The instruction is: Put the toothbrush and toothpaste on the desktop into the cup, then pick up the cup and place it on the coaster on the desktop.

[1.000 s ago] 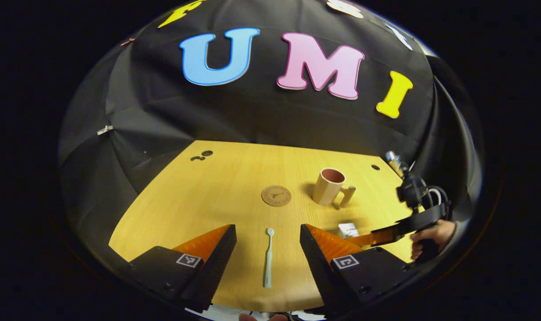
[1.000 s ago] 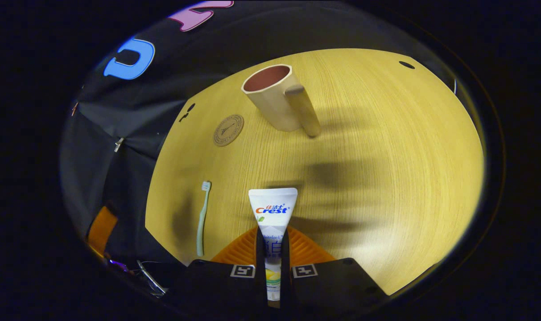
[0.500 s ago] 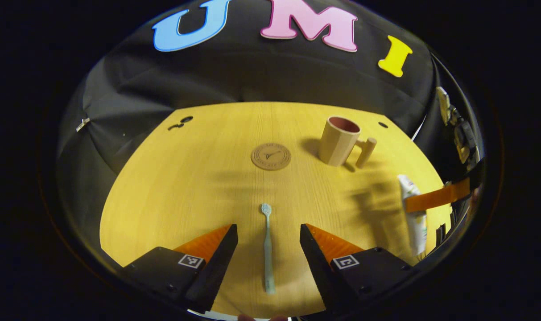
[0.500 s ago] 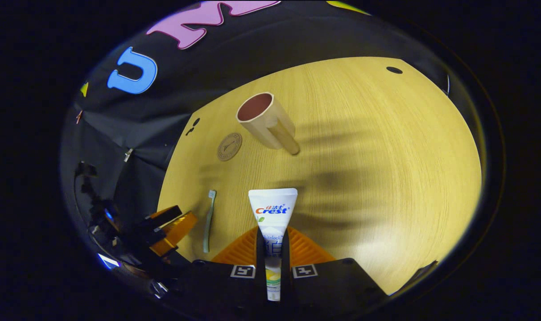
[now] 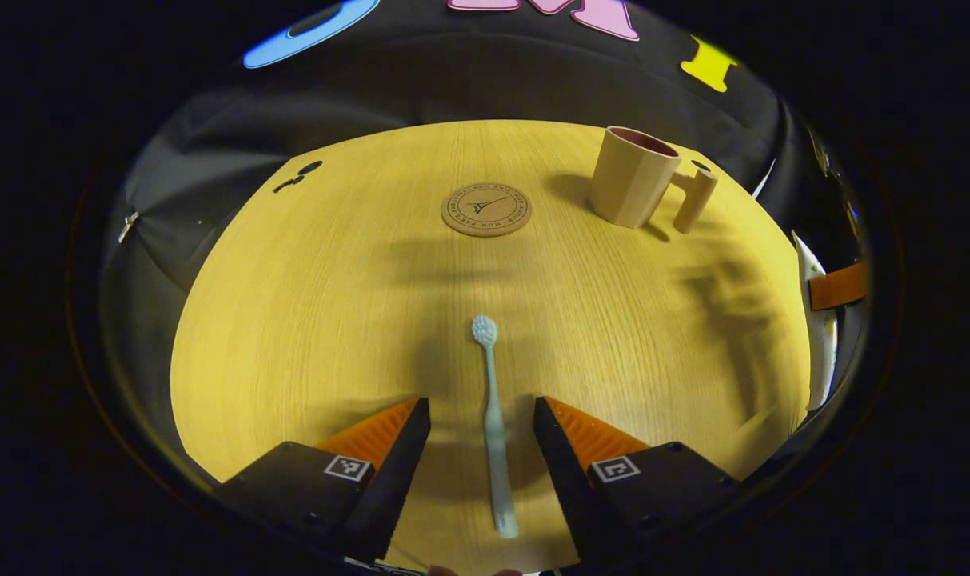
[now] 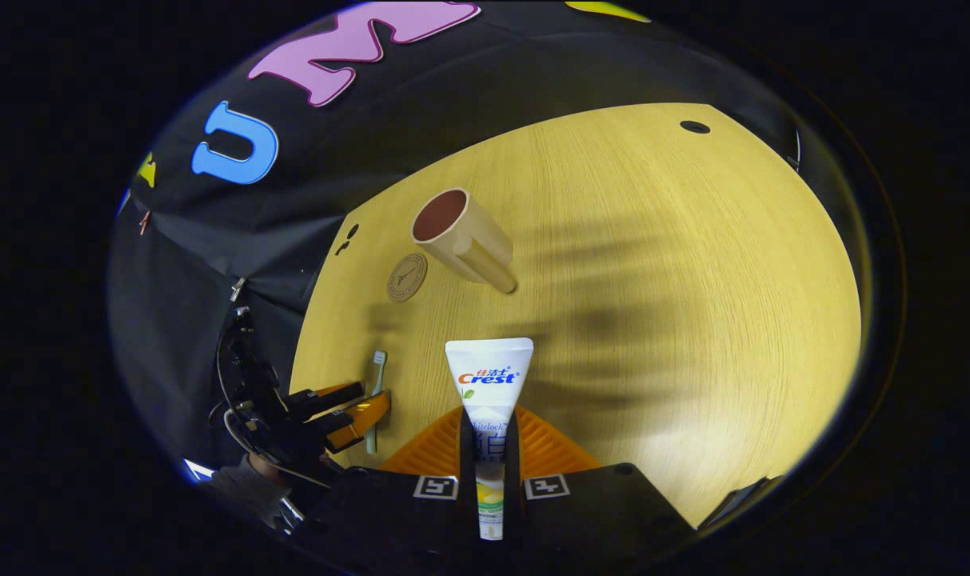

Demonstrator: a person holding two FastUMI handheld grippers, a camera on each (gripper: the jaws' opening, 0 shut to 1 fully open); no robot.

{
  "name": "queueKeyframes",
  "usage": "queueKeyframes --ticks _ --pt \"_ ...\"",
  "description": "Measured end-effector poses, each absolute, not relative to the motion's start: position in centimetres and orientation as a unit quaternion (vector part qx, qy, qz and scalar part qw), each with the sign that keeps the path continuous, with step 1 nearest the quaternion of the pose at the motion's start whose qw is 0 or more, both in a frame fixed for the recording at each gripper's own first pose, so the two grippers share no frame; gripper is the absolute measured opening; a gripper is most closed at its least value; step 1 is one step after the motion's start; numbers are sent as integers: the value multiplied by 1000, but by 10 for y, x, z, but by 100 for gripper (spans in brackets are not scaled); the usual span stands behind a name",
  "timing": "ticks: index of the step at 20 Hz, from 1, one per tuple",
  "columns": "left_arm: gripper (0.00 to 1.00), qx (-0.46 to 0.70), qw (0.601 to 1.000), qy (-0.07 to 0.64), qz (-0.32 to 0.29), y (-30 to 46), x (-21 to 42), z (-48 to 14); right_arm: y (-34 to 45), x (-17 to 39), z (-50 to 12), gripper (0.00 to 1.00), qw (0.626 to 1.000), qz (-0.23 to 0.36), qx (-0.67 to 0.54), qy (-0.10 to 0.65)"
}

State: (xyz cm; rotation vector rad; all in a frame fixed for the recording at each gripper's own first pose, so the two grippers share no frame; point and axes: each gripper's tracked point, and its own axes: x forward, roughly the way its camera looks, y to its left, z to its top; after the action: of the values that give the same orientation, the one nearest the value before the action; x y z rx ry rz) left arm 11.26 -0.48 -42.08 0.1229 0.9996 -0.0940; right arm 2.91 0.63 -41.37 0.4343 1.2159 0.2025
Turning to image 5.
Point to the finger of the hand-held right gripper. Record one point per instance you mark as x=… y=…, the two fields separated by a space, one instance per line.
x=836 y=288

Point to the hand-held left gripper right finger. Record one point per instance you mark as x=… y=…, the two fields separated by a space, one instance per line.
x=564 y=480

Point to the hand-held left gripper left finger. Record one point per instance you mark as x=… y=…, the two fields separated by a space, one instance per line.
x=397 y=480

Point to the light blue toothbrush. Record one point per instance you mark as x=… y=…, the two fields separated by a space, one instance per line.
x=494 y=416

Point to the beige cup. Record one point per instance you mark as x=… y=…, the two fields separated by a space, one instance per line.
x=628 y=180

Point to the round cork coaster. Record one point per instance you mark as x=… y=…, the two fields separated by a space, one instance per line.
x=486 y=210

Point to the wooden desktop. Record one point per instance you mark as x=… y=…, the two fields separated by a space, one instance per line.
x=333 y=320

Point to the silver metal clip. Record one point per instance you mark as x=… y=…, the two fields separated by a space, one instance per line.
x=127 y=226

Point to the black backdrop cloth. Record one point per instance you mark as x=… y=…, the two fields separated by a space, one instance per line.
x=453 y=80

